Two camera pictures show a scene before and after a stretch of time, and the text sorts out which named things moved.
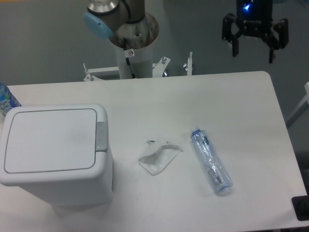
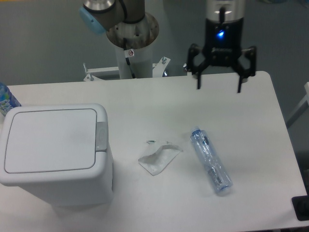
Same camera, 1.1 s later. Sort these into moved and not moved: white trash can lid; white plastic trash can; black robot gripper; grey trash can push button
Moved: black robot gripper
Not moved: white plastic trash can; white trash can lid; grey trash can push button
